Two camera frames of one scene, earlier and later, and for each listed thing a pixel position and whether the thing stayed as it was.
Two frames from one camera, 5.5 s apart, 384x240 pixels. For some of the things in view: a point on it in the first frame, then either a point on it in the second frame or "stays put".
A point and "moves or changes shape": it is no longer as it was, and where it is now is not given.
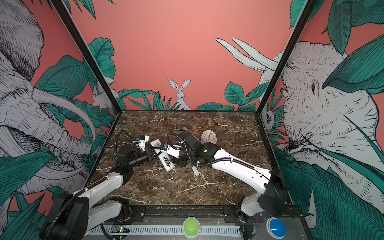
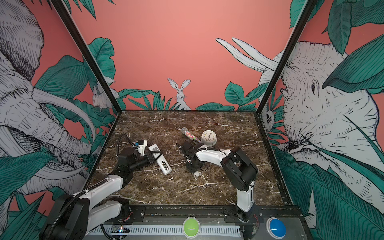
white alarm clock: x=208 y=136 stays put
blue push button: x=276 y=228 stays put
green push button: x=191 y=227 stays put
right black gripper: x=178 y=162 → x=190 y=170
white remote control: x=163 y=156 moves or changes shape
